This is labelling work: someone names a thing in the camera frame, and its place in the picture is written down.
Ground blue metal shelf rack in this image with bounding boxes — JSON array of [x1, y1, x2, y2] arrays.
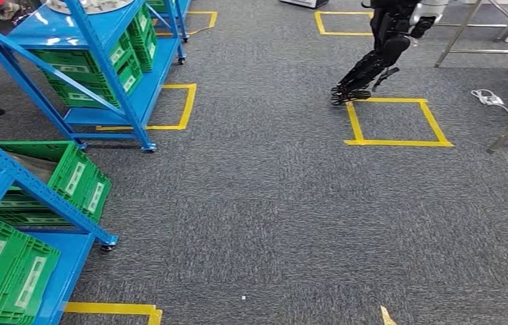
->
[[0, 0, 192, 154], [0, 121, 119, 325]]

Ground yellow tape square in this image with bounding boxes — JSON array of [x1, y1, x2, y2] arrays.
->
[[314, 10, 375, 37], [344, 97, 455, 148]]

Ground white box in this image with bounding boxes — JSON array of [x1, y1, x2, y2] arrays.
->
[[279, 0, 330, 10]]

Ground short yellow tape piece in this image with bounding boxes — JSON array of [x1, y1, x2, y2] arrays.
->
[[379, 305, 398, 325]]

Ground brown cardboard sheet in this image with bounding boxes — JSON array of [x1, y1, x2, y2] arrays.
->
[[0, 152, 57, 185]]

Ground silver wheel hubcap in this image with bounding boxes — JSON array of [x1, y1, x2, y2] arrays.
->
[[46, 0, 135, 16]]

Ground white power strip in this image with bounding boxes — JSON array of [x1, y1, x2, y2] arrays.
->
[[471, 89, 508, 127]]

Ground white table metal legs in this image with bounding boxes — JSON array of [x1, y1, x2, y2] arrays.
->
[[434, 0, 508, 70]]

